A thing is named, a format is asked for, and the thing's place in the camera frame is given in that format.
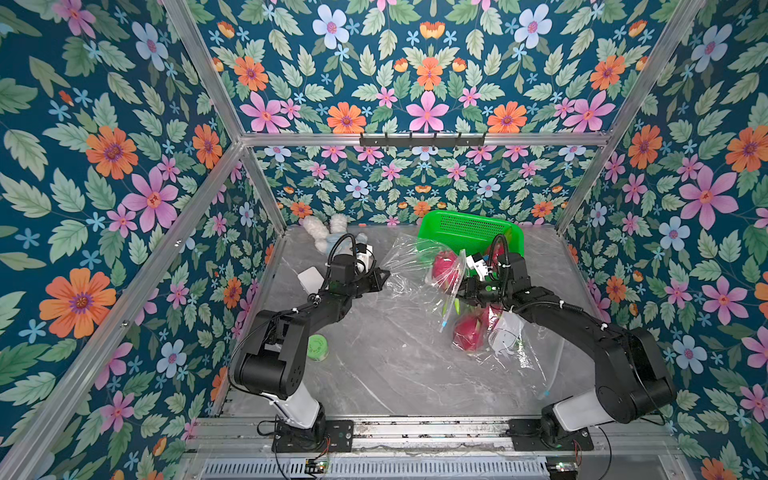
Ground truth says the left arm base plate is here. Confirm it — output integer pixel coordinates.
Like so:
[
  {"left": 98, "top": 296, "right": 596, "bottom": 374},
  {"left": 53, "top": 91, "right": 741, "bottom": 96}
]
[{"left": 271, "top": 419, "right": 355, "bottom": 453}]

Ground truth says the pink dragon fruit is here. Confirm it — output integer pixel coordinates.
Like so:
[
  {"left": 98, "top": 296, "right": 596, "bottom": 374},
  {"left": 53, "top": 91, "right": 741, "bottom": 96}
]
[
  {"left": 453, "top": 305, "right": 502, "bottom": 352},
  {"left": 431, "top": 250, "right": 462, "bottom": 292}
]

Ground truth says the black hook rail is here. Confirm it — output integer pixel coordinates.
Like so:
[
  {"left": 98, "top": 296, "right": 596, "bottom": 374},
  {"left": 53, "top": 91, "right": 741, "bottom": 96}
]
[{"left": 358, "top": 133, "right": 486, "bottom": 149}]

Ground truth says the white plush bear toy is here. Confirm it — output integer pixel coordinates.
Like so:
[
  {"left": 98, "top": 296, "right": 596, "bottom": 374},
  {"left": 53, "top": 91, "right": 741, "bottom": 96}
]
[{"left": 301, "top": 214, "right": 367, "bottom": 254}]

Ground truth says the clear zip-top bag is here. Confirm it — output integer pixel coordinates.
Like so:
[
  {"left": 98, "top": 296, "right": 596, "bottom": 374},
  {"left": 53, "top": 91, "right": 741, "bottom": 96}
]
[
  {"left": 450, "top": 301, "right": 565, "bottom": 399},
  {"left": 378, "top": 234, "right": 466, "bottom": 332}
]

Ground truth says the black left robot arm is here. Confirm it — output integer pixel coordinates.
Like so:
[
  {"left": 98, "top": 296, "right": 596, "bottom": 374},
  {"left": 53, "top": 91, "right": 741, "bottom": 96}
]
[{"left": 229, "top": 254, "right": 390, "bottom": 437}]

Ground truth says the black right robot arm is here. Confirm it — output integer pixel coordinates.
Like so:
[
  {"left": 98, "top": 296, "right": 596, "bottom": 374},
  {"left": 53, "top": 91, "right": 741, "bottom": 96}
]
[{"left": 458, "top": 252, "right": 677, "bottom": 444}]

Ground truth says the white rectangular box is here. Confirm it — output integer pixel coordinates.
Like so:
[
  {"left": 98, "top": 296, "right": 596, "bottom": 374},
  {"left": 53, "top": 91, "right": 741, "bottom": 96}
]
[{"left": 297, "top": 267, "right": 326, "bottom": 295}]

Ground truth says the green plastic basket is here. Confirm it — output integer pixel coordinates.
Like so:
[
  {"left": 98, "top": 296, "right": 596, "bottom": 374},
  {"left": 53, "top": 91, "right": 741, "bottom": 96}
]
[{"left": 418, "top": 210, "right": 525, "bottom": 256}]

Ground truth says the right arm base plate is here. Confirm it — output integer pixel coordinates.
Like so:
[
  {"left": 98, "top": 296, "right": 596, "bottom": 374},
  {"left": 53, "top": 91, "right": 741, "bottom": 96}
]
[{"left": 506, "top": 417, "right": 594, "bottom": 452}]

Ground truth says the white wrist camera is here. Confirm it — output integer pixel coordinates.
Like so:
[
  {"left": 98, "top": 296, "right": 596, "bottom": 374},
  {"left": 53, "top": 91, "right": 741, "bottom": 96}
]
[
  {"left": 465, "top": 253, "right": 490, "bottom": 281},
  {"left": 354, "top": 243, "right": 375, "bottom": 275}
]

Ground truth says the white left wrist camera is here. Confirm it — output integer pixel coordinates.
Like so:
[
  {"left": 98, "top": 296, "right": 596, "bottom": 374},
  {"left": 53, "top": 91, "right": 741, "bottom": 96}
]
[{"left": 354, "top": 243, "right": 375, "bottom": 275}]

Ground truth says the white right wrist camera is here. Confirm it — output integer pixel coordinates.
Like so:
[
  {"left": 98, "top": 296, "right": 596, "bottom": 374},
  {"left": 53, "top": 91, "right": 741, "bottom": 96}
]
[{"left": 465, "top": 253, "right": 490, "bottom": 281}]

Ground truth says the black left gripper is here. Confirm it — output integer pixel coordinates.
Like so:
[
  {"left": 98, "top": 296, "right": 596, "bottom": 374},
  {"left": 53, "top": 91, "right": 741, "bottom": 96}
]
[{"left": 343, "top": 269, "right": 390, "bottom": 300}]

